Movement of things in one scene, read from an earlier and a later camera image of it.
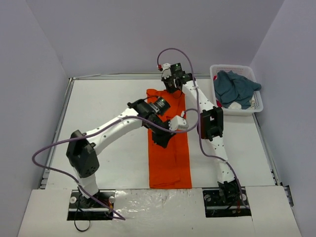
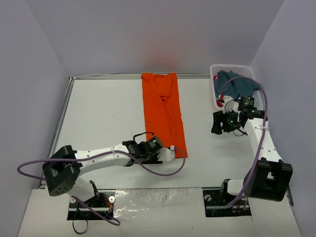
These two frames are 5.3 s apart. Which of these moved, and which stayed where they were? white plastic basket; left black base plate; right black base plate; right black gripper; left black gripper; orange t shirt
Moved: right black gripper; left black gripper; orange t shirt
Stayed: white plastic basket; left black base plate; right black base plate
